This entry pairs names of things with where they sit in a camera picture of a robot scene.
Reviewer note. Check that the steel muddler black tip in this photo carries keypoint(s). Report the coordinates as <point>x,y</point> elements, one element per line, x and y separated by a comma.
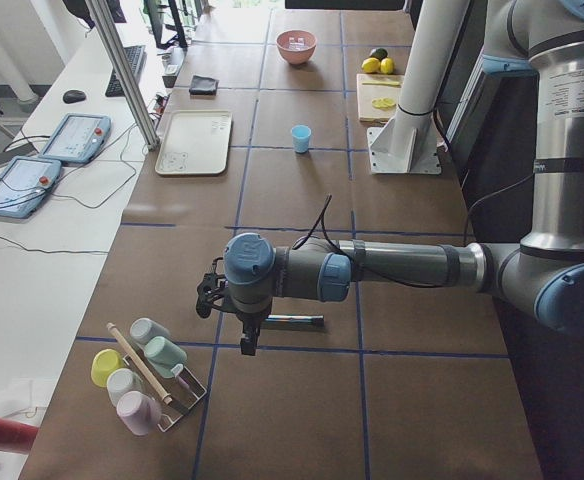
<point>294,322</point>

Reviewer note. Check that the ice cubes pile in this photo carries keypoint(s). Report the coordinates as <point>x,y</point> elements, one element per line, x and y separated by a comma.
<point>296,43</point>

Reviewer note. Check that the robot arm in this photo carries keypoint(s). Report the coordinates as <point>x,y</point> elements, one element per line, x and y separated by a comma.
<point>542,274</point>

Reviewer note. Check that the white-grey cup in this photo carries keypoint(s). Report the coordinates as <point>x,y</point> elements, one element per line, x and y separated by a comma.
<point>122,381</point>

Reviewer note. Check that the light blue cup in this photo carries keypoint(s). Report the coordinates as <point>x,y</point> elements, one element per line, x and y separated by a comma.
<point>301,136</point>

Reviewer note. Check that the white rack peg cap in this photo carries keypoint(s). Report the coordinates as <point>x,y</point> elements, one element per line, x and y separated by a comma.
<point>177,369</point>

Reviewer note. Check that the black computer mouse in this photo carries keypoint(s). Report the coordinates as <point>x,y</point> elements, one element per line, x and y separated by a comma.
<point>73,96</point>

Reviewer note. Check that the blue teach pendant far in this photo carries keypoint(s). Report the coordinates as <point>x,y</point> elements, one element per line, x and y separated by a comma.
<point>77,139</point>

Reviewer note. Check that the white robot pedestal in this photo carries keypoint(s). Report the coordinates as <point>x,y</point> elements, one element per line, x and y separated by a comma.
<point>407,144</point>

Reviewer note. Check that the black monitor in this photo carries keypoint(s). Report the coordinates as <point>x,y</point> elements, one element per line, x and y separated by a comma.
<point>165,23</point>

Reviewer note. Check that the wooden cutting board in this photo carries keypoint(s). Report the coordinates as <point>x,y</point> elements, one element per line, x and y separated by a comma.
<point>377,96</point>

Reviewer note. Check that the yellow lemon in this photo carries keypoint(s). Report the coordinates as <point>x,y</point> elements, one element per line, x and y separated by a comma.
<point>387,66</point>
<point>371,65</point>

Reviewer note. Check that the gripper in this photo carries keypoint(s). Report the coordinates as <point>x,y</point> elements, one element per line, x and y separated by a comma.
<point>248,322</point>

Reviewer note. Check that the pink cup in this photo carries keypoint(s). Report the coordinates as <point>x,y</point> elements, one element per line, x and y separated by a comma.
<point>139,412</point>

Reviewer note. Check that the yellow lemon far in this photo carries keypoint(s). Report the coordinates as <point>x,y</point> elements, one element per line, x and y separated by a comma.
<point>387,66</point>

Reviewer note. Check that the orange electronics board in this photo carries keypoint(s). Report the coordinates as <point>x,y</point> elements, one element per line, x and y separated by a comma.
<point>160,102</point>

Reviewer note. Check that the red cylinder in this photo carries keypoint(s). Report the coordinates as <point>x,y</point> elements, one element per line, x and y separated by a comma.
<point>16,437</point>

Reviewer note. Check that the blue teach pendant near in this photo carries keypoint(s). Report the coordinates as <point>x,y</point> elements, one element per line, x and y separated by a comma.
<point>25,183</point>

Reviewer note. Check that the white wire cup rack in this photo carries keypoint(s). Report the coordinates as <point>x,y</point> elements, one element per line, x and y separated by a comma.
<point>178,397</point>

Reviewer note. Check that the yellow cup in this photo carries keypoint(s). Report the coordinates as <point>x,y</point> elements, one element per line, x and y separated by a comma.
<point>104,363</point>

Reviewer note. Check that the grey-green cup top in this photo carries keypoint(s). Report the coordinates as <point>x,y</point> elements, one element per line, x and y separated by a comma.
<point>145,329</point>

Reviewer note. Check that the blue teach pendant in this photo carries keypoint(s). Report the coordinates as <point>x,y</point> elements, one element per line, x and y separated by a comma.
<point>25,183</point>
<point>77,139</point>

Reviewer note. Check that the green lime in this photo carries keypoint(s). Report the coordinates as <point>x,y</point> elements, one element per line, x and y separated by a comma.
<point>378,53</point>

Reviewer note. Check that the grey folded cloth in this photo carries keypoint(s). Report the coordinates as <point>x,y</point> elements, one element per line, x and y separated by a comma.
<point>203,86</point>

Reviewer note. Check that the mint green cup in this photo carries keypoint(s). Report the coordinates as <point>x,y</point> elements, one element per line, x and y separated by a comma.
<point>164,355</point>

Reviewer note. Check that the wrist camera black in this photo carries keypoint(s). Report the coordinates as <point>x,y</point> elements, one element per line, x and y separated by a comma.
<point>212,292</point>

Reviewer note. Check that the aluminium frame post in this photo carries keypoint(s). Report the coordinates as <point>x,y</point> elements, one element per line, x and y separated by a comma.
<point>111,40</point>

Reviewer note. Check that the pink bowl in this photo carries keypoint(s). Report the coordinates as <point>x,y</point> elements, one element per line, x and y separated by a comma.
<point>296,57</point>

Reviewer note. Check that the cream bear tray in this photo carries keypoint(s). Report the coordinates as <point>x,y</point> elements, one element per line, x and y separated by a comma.
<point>195,143</point>

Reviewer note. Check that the yellow lemon near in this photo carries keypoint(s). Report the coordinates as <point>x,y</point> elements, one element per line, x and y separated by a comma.
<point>371,65</point>

